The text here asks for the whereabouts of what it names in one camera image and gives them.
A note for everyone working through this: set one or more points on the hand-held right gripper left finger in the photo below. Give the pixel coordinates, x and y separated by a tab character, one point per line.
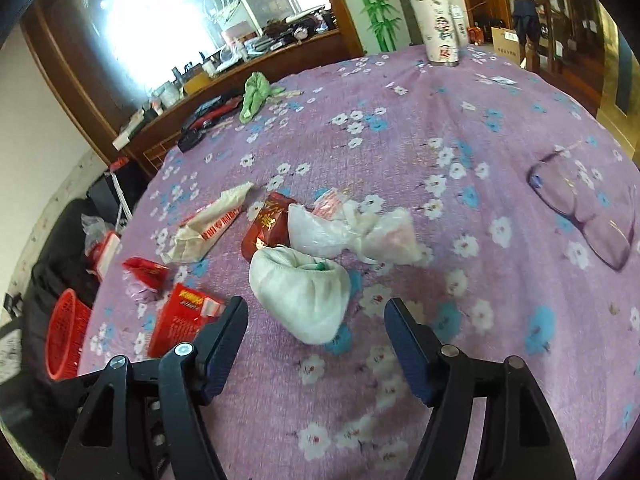
220	350

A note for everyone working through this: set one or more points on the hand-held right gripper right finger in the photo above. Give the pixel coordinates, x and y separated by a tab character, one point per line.
415	355

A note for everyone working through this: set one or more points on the white cloth bundle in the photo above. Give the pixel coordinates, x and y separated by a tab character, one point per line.
300	295

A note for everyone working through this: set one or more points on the red plastic basket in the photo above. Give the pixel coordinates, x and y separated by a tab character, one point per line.
67	335

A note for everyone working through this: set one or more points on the red carton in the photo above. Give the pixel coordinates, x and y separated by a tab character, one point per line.
180	320

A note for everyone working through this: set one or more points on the small red packet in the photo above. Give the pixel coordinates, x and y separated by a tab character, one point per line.
147	272

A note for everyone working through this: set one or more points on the cream wrapper red print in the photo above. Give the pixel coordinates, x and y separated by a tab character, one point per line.
210	225

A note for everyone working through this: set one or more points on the red gold snack packet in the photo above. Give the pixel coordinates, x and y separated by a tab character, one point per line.
267	225

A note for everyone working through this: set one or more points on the white crumpled plastic bag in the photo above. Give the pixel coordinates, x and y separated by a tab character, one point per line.
350	232

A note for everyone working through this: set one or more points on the red framed white board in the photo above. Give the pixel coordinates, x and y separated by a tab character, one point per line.
105	255

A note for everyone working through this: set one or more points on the pink striped wrapper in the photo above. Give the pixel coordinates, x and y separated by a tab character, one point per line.
330	202

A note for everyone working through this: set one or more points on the clear plastic bag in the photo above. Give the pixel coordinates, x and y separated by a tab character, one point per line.
92	230

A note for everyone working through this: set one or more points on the black sofa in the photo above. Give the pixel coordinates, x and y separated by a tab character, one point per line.
50	260

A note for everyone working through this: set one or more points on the black paper bag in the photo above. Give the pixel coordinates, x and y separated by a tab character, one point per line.
115	185

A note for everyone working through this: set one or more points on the black pouch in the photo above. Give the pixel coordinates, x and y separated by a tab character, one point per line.
190	141

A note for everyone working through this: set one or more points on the purple framed glasses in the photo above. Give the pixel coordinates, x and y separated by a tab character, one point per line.
575	200

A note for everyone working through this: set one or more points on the white flat box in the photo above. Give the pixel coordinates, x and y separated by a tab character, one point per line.
123	141

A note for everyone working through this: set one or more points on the black and red tool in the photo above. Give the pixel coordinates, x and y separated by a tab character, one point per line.
215	107

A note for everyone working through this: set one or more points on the green cloth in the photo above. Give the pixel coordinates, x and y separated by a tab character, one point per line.
255	95

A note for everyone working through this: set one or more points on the grey metal pot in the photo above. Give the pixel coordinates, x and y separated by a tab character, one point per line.
166	94

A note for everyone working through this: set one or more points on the wooden sticks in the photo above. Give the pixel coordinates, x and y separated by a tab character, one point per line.
286	94

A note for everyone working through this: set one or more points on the wooden counter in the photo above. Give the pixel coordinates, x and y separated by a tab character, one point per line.
250	70

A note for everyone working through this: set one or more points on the small white packet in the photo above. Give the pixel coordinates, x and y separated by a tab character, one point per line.
499	80

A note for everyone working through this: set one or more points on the cardboard box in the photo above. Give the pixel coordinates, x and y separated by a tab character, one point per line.
506	40

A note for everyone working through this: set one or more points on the white printed paper cup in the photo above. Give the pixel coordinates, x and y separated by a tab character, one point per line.
437	25

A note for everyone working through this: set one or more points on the etched glass partition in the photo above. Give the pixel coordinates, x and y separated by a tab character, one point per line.
150	20

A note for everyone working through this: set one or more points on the white tumbler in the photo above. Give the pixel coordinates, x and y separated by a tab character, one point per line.
460	17

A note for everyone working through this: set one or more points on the wooden stair railing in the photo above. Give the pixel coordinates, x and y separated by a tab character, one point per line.
565	35

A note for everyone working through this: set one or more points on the dark jacket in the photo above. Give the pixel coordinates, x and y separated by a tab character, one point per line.
526	17

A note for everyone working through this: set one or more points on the bamboo wall painting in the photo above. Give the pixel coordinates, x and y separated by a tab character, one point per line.
377	5

